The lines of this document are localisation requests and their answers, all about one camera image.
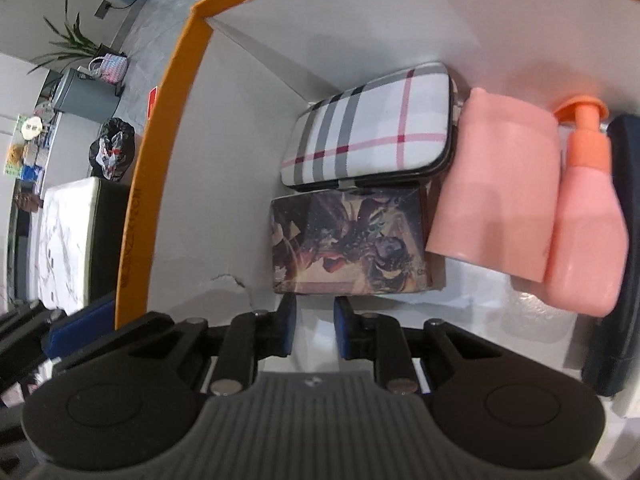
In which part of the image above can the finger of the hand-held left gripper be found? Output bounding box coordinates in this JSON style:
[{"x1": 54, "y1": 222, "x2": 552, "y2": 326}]
[
  {"x1": 0, "y1": 352, "x2": 63, "y2": 403},
  {"x1": 0, "y1": 291, "x2": 118, "y2": 363}
]

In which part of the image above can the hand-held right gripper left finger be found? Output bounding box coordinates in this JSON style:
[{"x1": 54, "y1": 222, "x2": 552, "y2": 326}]
[{"x1": 116, "y1": 294, "x2": 298, "y2": 396}]

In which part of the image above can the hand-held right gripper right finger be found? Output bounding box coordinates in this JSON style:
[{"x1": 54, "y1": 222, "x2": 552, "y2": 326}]
[{"x1": 333, "y1": 296, "x2": 506, "y2": 395}]

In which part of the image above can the art printed card box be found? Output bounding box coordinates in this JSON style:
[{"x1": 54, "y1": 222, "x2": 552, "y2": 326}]
[{"x1": 270, "y1": 185, "x2": 435, "y2": 295}]

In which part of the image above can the orange-rimmed white box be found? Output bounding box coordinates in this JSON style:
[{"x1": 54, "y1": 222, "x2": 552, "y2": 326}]
[{"x1": 114, "y1": 0, "x2": 640, "y2": 480}]

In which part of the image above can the dark green deodorant stick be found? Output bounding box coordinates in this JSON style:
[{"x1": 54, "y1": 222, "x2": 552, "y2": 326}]
[{"x1": 581, "y1": 114, "x2": 640, "y2": 397}]

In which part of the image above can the white marbled table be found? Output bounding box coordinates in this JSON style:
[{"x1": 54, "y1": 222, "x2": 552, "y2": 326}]
[{"x1": 12, "y1": 177, "x2": 132, "y2": 313}]

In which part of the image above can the brown figurine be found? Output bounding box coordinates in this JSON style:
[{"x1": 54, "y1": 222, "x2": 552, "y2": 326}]
[{"x1": 15, "y1": 189, "x2": 45, "y2": 215}]

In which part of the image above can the black trash bag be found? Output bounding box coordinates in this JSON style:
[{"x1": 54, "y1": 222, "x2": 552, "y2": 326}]
[{"x1": 89, "y1": 117, "x2": 137, "y2": 182}]

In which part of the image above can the cluttered white shelf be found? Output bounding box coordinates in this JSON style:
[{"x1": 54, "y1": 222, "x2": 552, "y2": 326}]
[{"x1": 4, "y1": 112, "x2": 53, "y2": 181}]

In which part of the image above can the plaid hard case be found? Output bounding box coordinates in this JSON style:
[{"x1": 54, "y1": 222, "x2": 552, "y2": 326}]
[{"x1": 280, "y1": 61, "x2": 460, "y2": 192}]

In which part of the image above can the pink folded cloth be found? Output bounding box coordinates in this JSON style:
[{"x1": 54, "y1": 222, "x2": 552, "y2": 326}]
[{"x1": 425, "y1": 86, "x2": 560, "y2": 281}]

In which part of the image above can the grey cabinet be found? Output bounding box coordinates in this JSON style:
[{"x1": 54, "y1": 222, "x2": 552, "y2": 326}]
[{"x1": 51, "y1": 67, "x2": 121, "y2": 117}]

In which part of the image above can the woven pastel bag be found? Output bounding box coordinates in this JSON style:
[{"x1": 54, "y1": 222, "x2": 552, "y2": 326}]
[{"x1": 89, "y1": 52, "x2": 129, "y2": 86}]

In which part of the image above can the pink pump bottle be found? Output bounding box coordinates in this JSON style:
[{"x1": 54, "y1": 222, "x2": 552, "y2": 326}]
[{"x1": 544, "y1": 96, "x2": 630, "y2": 318}]

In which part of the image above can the long-leaf potted plant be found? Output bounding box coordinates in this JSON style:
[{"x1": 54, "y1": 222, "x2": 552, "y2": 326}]
[{"x1": 27, "y1": 0, "x2": 113, "y2": 75}]

